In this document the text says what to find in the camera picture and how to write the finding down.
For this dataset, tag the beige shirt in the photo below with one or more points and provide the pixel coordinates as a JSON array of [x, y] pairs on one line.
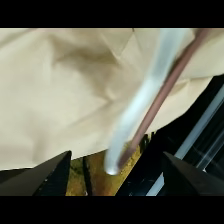
[[66, 93]]

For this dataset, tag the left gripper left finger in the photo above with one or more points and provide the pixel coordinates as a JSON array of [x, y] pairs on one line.
[[46, 178]]

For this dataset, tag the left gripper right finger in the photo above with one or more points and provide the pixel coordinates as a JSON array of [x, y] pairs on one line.
[[190, 180]]

